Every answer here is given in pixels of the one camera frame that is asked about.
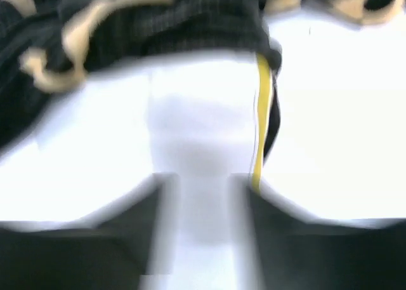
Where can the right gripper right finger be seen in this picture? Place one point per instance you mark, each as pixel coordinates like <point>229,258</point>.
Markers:
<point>285,248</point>

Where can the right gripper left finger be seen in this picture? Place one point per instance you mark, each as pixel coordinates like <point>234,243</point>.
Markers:
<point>112,253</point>

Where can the white pillow with yellow edge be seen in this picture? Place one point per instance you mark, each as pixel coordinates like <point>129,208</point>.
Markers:
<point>328,134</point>

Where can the black pillowcase with beige flowers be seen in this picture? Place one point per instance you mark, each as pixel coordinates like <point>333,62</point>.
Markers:
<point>50,46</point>

